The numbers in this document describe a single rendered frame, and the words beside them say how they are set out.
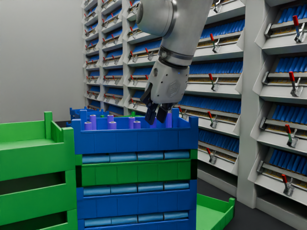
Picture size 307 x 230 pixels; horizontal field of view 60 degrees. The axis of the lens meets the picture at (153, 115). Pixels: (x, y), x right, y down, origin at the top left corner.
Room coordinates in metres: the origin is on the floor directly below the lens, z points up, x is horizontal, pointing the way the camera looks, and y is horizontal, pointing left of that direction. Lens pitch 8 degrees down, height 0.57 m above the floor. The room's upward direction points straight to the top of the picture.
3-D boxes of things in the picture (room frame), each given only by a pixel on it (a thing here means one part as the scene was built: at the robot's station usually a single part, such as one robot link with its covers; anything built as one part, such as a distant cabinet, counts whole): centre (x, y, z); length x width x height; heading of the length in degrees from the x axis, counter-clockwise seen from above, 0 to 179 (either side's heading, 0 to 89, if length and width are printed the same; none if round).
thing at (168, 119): (0.80, -0.05, 0.44); 0.02 x 0.02 x 0.06
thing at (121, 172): (0.71, 0.05, 0.36); 0.30 x 0.20 x 0.08; 100
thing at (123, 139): (0.71, 0.05, 0.44); 0.30 x 0.20 x 0.08; 100
